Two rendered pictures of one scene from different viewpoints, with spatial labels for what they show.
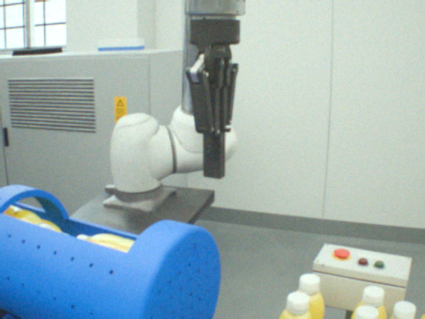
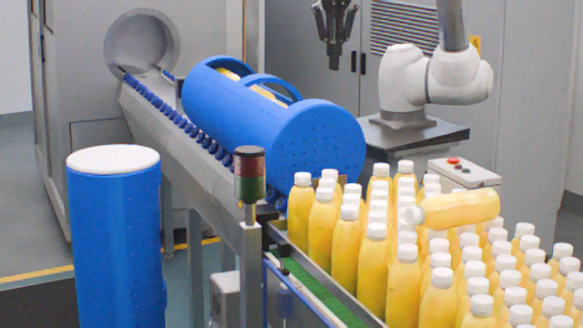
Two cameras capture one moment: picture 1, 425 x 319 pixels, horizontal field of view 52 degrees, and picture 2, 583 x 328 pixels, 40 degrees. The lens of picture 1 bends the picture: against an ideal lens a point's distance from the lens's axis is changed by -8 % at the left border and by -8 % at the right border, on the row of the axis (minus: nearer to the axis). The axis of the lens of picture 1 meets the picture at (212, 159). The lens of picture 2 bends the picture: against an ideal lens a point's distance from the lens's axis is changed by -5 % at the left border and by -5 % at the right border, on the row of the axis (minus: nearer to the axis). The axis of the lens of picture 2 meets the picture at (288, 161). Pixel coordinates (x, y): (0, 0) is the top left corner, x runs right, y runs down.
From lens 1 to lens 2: 1.63 m
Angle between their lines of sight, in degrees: 39
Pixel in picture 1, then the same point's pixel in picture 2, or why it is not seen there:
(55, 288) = (250, 127)
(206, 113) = (321, 30)
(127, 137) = (388, 61)
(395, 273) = (468, 177)
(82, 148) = not seen: hidden behind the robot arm
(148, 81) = (502, 23)
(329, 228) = not seen: outside the picture
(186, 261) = (322, 124)
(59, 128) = not seen: hidden behind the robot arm
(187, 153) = (437, 85)
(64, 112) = (423, 45)
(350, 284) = (444, 181)
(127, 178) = (384, 97)
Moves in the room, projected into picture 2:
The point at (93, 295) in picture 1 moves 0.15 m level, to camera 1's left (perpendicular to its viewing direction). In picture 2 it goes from (261, 129) to (222, 120)
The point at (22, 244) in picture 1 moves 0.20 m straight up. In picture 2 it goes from (245, 103) to (245, 35)
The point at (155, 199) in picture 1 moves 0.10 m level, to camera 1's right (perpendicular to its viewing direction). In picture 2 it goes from (407, 121) to (433, 127)
